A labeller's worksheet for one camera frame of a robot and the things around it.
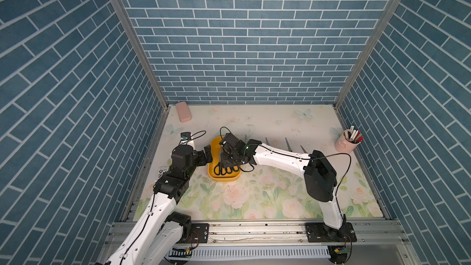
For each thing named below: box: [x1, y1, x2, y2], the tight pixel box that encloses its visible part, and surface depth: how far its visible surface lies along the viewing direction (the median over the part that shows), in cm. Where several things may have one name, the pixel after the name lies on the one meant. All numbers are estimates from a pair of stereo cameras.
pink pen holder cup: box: [334, 128, 362, 154], surface depth 96 cm
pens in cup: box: [343, 125, 365, 143], surface depth 96 cm
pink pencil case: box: [175, 101, 192, 123], surface depth 118 cm
